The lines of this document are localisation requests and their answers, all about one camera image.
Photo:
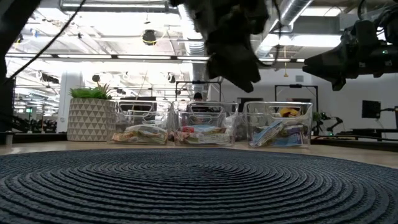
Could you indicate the black background frame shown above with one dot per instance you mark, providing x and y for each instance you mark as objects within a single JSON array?
[
  {"x": 199, "y": 82},
  {"x": 295, "y": 86}
]

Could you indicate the black aluminium rig frame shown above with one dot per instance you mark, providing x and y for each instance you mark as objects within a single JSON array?
[{"x": 37, "y": 137}]

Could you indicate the clear plastic bin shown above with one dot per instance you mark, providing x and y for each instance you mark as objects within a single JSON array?
[
  {"x": 308, "y": 124},
  {"x": 161, "y": 109},
  {"x": 231, "y": 119}
]

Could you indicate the long light strip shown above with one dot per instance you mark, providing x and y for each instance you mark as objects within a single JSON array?
[{"x": 143, "y": 57}]

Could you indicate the round black ceiling lamp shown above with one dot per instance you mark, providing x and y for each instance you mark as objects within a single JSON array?
[{"x": 149, "y": 37}]

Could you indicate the white and green granola bar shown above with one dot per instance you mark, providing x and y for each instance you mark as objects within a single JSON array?
[{"x": 147, "y": 128}]

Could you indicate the red and green granola bar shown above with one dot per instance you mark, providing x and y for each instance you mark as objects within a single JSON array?
[{"x": 205, "y": 139}]

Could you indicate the black background robot arm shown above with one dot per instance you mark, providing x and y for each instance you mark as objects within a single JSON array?
[{"x": 331, "y": 123}]

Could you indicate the orange and green granola bar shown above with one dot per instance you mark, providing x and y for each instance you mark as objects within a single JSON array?
[{"x": 140, "y": 138}]

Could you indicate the black monitor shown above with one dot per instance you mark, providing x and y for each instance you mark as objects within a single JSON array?
[{"x": 371, "y": 109}]

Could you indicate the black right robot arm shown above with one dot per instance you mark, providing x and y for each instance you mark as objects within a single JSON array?
[{"x": 391, "y": 59}]

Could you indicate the green background plant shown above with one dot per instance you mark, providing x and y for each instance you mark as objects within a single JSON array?
[{"x": 316, "y": 116}]

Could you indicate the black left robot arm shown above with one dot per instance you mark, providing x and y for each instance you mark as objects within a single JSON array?
[{"x": 15, "y": 25}]

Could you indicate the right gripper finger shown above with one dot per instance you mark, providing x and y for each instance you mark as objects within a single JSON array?
[
  {"x": 339, "y": 76},
  {"x": 335, "y": 60}
]

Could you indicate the round dark woven placemat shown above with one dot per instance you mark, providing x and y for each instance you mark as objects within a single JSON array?
[{"x": 199, "y": 193}]

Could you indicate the succulent in patterned pot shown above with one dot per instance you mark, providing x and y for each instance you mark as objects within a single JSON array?
[{"x": 91, "y": 119}]

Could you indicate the person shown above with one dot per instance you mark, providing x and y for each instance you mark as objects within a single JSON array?
[
  {"x": 289, "y": 112},
  {"x": 198, "y": 96}
]

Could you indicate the silver ventilation duct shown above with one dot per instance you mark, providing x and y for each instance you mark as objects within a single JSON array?
[
  {"x": 292, "y": 12},
  {"x": 196, "y": 49}
]

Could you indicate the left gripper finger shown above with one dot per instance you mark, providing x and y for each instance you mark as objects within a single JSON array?
[
  {"x": 231, "y": 71},
  {"x": 253, "y": 67}
]

